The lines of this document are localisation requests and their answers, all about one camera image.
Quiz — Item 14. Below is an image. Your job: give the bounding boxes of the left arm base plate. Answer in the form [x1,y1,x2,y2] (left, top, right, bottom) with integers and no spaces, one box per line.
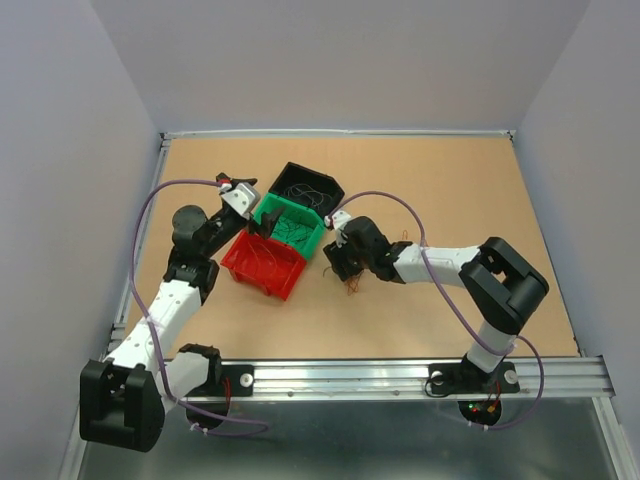
[184,363,255,397]

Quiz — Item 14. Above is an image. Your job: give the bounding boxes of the red plastic bin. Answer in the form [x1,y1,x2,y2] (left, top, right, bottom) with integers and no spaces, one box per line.
[221,231,307,301]

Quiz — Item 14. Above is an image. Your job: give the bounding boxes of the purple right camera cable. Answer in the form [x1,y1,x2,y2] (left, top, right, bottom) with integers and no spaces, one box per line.
[327,189,545,431]

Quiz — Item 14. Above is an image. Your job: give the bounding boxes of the green plastic bin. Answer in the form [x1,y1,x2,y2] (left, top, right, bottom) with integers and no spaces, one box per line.
[253,193,325,260]

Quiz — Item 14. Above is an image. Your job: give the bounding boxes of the black plastic bin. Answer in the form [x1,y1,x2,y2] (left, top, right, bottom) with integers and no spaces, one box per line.
[268,162,345,217]

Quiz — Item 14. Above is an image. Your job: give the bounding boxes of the orange thin wire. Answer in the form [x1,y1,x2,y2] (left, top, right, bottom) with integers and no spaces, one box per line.
[242,244,294,286]

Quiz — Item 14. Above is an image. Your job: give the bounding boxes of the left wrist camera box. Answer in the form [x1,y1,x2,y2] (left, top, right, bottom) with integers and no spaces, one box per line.
[218,183,261,218]

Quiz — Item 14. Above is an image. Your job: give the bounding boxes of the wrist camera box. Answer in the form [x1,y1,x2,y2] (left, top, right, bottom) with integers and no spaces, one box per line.
[324,210,352,248]
[218,183,261,218]

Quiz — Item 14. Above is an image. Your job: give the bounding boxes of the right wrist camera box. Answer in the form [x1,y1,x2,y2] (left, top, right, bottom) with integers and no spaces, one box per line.
[324,210,352,248]

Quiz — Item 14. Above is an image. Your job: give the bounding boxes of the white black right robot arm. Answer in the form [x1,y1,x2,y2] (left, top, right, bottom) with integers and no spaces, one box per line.
[323,210,549,396]

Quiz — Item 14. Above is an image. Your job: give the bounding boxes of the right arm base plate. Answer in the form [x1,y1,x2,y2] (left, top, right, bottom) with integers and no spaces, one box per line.
[424,361,520,398]

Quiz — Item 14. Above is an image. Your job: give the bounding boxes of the black thin wire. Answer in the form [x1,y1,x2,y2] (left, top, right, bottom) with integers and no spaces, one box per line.
[264,212,319,246]

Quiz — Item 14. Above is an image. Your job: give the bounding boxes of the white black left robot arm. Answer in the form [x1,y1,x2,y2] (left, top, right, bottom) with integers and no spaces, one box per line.
[79,173,277,452]

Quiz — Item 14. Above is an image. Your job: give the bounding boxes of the thin wire bundle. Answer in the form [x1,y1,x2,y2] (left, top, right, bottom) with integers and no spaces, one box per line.
[320,229,416,297]

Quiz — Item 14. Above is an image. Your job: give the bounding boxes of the aluminium mounting rail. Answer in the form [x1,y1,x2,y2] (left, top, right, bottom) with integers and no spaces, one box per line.
[79,355,616,403]

